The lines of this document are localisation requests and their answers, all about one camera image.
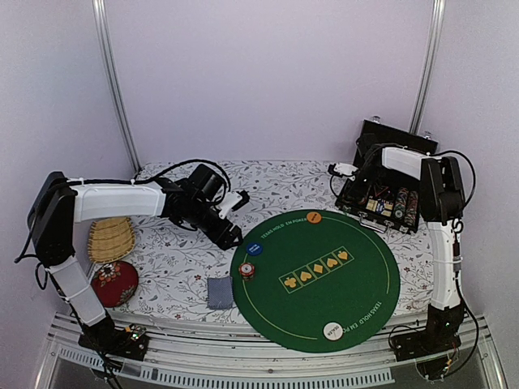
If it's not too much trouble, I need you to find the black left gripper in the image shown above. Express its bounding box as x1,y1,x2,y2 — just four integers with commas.
187,199,244,250

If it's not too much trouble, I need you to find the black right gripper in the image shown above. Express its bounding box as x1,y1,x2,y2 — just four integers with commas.
343,164,384,202

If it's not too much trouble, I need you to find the orange blind button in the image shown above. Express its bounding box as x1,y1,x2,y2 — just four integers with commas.
306,211,323,224

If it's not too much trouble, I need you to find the blue blind button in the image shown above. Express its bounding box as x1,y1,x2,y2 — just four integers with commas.
246,242,264,257

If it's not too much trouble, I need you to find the white dealer button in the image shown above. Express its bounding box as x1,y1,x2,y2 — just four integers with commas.
323,322,345,341

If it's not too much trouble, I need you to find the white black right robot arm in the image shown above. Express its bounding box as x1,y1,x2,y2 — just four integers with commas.
331,134,471,361

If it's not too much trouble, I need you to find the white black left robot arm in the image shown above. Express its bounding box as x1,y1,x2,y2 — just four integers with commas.
24,159,250,359

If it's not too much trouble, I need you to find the black poker chip case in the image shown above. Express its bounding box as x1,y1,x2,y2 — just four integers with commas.
335,120,438,233

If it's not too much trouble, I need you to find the woven bamboo basket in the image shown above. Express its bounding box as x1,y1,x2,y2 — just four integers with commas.
88,216,135,264

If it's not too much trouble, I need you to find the blue playing card deck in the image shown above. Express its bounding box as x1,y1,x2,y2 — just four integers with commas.
207,276,234,310

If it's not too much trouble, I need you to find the red floral round cushion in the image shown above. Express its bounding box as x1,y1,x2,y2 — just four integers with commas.
91,261,139,308

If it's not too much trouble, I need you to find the round green poker mat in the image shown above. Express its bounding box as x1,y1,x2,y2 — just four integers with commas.
230,209,401,353

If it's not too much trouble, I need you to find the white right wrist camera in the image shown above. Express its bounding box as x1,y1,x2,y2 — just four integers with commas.
328,162,358,177

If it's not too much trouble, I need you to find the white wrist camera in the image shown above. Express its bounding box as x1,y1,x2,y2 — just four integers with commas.
328,162,358,177
217,190,250,219

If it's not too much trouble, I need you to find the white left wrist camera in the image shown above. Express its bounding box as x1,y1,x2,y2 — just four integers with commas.
217,190,250,219

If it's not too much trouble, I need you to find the right aluminium frame post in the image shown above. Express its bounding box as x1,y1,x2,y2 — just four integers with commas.
409,0,446,135

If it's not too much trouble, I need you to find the aluminium frame post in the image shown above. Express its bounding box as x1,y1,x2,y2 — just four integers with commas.
92,0,141,173
409,0,446,135

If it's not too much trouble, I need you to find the left aluminium frame post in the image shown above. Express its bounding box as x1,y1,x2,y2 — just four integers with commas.
92,0,141,173

